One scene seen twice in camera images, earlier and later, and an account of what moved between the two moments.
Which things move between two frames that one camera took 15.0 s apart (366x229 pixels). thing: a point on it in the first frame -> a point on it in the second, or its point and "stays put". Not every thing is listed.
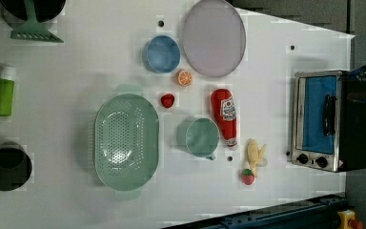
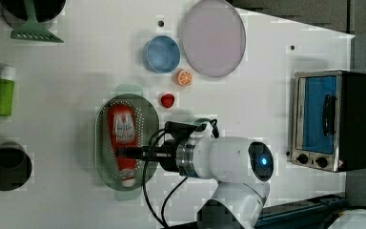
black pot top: [44, 10] stays put
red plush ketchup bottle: [224, 110] -> [123, 124]
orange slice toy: [184, 77] stays put
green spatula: [31, 30] stays put
